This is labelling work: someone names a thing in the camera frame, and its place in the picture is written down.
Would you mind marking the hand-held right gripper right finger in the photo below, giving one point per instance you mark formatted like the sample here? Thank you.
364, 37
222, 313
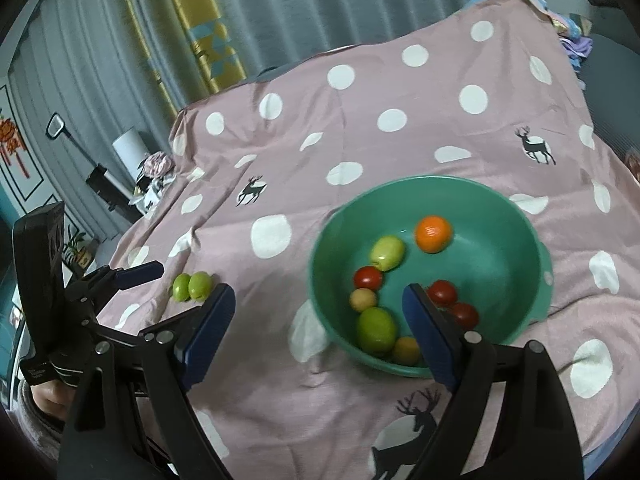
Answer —
430, 335

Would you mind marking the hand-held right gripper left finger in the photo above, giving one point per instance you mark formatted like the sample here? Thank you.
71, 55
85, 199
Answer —
210, 335

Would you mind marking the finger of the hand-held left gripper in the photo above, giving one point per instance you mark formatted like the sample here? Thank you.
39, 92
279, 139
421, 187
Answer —
135, 275
120, 332

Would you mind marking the small orange apricot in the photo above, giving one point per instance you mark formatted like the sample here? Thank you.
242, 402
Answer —
405, 351

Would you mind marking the red tomato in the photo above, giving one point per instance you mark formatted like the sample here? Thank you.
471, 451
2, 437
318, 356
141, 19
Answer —
466, 315
369, 278
443, 292

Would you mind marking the green round fruit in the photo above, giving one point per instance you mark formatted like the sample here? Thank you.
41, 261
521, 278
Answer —
201, 286
181, 288

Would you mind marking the small pale peach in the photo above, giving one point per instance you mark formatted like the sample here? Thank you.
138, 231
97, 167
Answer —
363, 300

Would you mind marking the yellow-green apple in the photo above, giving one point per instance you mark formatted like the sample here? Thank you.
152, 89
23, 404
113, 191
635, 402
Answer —
387, 253

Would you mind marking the green plastic bowl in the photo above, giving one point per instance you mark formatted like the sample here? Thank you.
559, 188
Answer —
490, 260

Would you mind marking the orange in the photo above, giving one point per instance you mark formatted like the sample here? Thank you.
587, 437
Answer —
434, 234

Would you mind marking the person's left forearm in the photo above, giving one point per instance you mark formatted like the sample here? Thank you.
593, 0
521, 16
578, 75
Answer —
35, 435

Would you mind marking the person's left hand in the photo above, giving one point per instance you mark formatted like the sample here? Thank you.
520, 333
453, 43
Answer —
50, 400

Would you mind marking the small potted plant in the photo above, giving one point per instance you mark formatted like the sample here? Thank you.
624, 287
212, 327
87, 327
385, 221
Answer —
77, 255

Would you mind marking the black pole stand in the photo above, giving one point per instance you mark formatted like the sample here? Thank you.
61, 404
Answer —
107, 185

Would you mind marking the patterned cloth pile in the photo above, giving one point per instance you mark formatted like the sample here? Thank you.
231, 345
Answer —
155, 180

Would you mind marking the white cylinder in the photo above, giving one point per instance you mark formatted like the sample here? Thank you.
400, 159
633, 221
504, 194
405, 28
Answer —
131, 152

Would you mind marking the pink polka-dot blanket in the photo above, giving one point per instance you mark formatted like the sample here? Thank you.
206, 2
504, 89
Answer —
400, 125

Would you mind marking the yellow patterned curtain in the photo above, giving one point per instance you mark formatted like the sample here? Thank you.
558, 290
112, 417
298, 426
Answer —
200, 20

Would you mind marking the grey cushion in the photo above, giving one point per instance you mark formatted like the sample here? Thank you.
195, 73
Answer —
612, 70

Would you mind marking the colourful folded cloth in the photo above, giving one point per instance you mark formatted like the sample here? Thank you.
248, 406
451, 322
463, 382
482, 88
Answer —
570, 35

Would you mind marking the grey curtain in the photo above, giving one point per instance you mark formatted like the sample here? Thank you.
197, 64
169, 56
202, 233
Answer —
350, 5

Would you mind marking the framed wall picture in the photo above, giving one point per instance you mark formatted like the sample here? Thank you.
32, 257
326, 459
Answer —
20, 150

